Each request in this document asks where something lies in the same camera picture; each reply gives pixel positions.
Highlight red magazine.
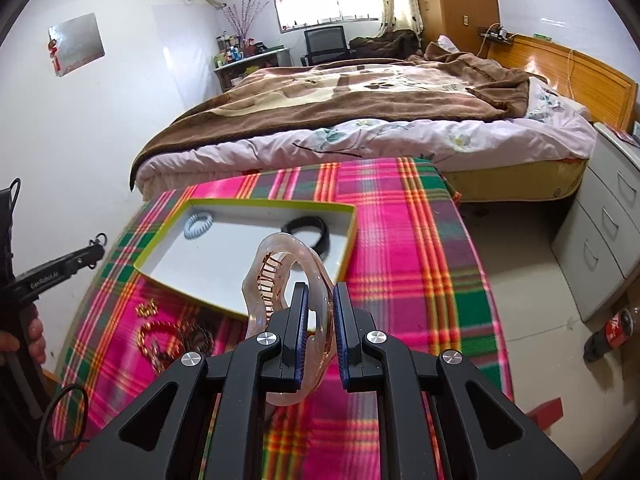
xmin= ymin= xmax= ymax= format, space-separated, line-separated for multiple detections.
xmin=607 ymin=125 xmax=640 ymax=147

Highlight dark brown cloth pile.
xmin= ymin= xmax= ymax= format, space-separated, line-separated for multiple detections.
xmin=349 ymin=29 xmax=421 ymax=58

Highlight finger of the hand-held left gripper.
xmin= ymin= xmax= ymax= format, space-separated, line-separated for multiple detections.
xmin=5 ymin=232 xmax=107 ymax=306

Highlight gold bead bracelet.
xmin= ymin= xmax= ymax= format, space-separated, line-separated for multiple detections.
xmin=136 ymin=321 xmax=181 ymax=373

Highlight wooden wardrobe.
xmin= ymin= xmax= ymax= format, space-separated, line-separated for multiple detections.
xmin=409 ymin=0 xmax=501 ymax=51

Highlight window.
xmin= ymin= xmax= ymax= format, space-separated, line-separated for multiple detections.
xmin=272 ymin=0 xmax=386 ymax=31

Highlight black elastic hair tie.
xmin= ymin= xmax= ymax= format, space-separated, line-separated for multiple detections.
xmin=175 ymin=321 xmax=217 ymax=361

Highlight cola bottle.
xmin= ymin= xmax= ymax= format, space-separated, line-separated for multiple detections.
xmin=582 ymin=305 xmax=640 ymax=363

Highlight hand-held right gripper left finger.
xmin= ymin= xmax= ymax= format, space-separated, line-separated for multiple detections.
xmin=57 ymin=282 xmax=311 ymax=480

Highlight green-edged shallow cardboard box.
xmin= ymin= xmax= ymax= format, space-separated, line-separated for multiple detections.
xmin=132 ymin=198 xmax=359 ymax=322

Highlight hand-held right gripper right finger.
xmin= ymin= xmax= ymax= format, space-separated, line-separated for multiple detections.
xmin=332 ymin=282 xmax=583 ymax=480

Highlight purple decorative branches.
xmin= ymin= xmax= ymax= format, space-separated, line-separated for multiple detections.
xmin=222 ymin=1 xmax=271 ymax=41

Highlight light blue spiral hair tie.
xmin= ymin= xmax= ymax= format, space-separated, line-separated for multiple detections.
xmin=182 ymin=213 xmax=215 ymax=239

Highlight wooden bed headboard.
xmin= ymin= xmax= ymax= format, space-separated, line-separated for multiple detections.
xmin=487 ymin=34 xmax=638 ymax=131

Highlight grey drawer nightstand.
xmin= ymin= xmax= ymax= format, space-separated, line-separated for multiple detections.
xmin=550 ymin=121 xmax=640 ymax=322

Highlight cluttered wooden shelf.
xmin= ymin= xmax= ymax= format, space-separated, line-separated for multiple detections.
xmin=214 ymin=47 xmax=292 ymax=92

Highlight bed with brown blanket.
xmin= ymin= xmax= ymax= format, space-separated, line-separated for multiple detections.
xmin=129 ymin=42 xmax=532 ymax=191

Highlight yellow bed base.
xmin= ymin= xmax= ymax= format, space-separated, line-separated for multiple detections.
xmin=440 ymin=157 xmax=586 ymax=203

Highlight black office chair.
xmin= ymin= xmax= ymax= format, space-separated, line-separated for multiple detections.
xmin=300 ymin=25 xmax=351 ymax=66

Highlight person's left hand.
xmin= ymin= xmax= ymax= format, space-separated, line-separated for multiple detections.
xmin=0 ymin=302 xmax=47 ymax=363

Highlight silver wall poster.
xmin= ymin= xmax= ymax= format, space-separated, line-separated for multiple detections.
xmin=47 ymin=12 xmax=107 ymax=78

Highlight black hair clip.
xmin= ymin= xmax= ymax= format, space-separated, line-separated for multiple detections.
xmin=281 ymin=214 xmax=331 ymax=256

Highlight pink translucent hair claw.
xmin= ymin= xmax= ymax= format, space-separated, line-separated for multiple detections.
xmin=242 ymin=232 xmax=337 ymax=407

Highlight group of small bottles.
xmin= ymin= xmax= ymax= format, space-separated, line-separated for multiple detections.
xmin=215 ymin=32 xmax=251 ymax=66

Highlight black cable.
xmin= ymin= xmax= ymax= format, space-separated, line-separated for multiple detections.
xmin=42 ymin=384 xmax=91 ymax=456

